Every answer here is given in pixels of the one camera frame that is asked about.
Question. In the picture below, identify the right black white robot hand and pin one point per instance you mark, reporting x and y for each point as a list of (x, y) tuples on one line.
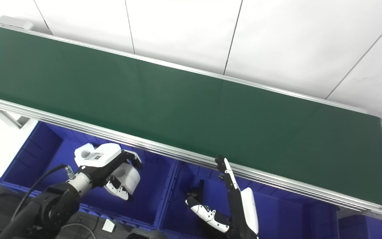
[(240, 205)]

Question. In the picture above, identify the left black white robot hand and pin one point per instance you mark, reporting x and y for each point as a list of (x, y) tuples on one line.
[(103, 159)]

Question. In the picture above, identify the white plastic part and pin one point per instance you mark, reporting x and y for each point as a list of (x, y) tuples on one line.
[(84, 153), (129, 177)]

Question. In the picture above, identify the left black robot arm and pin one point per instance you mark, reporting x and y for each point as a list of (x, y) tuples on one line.
[(55, 207)]

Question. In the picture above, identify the green conveyor belt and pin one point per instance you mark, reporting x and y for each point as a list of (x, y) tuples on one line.
[(184, 109), (164, 151)]

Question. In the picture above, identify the small white box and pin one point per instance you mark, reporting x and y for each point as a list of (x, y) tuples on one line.
[(108, 225)]

